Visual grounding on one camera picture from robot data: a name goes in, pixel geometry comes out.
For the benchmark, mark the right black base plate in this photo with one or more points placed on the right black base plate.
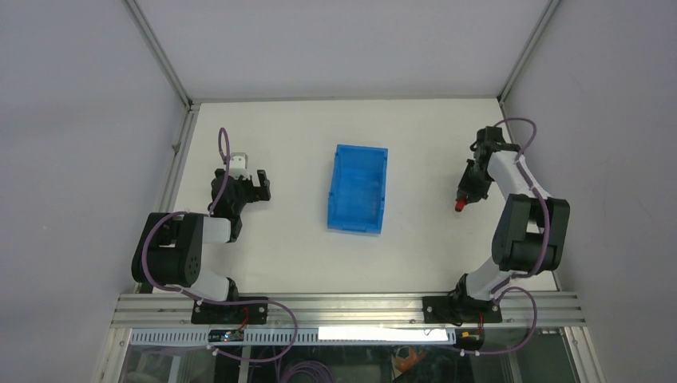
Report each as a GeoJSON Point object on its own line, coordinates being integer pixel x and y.
{"type": "Point", "coordinates": [439, 309]}

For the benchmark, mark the red black screwdriver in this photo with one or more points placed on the red black screwdriver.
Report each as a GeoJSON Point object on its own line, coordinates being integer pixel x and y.
{"type": "Point", "coordinates": [460, 203]}

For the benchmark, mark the small electronics board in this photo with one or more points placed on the small electronics board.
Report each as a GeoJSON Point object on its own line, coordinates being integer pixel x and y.
{"type": "Point", "coordinates": [220, 336]}

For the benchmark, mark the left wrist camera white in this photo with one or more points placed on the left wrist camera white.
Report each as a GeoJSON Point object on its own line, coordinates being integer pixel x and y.
{"type": "Point", "coordinates": [237, 165]}

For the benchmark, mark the orange object below table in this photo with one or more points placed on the orange object below table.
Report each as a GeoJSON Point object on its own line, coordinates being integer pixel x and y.
{"type": "Point", "coordinates": [404, 358]}

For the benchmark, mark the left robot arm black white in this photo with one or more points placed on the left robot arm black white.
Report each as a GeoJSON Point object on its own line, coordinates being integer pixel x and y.
{"type": "Point", "coordinates": [169, 252]}

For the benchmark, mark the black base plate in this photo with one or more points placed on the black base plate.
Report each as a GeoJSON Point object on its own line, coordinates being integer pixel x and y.
{"type": "Point", "coordinates": [229, 312]}
{"type": "Point", "coordinates": [439, 309]}

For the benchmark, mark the white slotted cable duct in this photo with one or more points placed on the white slotted cable duct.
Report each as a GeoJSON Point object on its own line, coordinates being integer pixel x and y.
{"type": "Point", "coordinates": [323, 335]}

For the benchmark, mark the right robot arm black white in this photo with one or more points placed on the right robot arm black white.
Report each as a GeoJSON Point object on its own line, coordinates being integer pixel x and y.
{"type": "Point", "coordinates": [530, 233]}

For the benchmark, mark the blue plastic bin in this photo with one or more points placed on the blue plastic bin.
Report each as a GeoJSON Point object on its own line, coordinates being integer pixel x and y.
{"type": "Point", "coordinates": [357, 195]}

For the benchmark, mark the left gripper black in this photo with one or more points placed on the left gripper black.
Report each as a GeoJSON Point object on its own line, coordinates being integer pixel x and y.
{"type": "Point", "coordinates": [255, 193]}

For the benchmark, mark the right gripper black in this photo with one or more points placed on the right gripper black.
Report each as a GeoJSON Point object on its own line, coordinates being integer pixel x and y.
{"type": "Point", "coordinates": [465, 188]}

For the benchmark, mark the aluminium front rail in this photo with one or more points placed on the aluminium front rail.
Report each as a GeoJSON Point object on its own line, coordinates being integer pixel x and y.
{"type": "Point", "coordinates": [397, 310]}

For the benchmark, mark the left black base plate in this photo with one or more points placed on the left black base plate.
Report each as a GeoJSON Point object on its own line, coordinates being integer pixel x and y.
{"type": "Point", "coordinates": [229, 312]}

